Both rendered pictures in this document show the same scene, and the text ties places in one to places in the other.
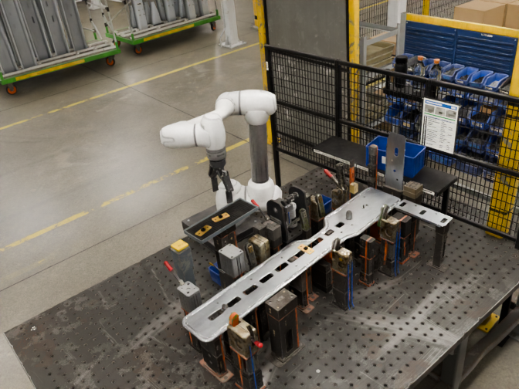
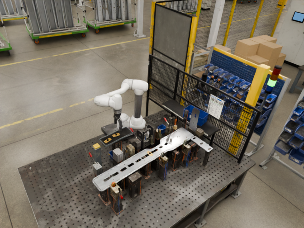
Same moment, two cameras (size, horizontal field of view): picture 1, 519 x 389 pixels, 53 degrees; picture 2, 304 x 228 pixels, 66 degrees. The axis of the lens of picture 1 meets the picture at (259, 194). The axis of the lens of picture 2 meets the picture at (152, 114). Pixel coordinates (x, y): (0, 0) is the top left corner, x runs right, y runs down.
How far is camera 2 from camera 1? 0.41 m
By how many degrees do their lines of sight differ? 5
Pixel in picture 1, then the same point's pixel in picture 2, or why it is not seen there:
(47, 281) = (40, 139)
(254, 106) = (138, 87)
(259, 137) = (138, 100)
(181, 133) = (103, 101)
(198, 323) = (98, 182)
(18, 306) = (26, 149)
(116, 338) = (64, 178)
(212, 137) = (116, 105)
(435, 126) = (213, 106)
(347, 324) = (162, 186)
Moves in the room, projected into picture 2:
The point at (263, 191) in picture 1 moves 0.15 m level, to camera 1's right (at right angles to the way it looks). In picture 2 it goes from (137, 121) to (148, 122)
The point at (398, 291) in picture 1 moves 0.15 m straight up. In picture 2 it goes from (186, 174) to (187, 166)
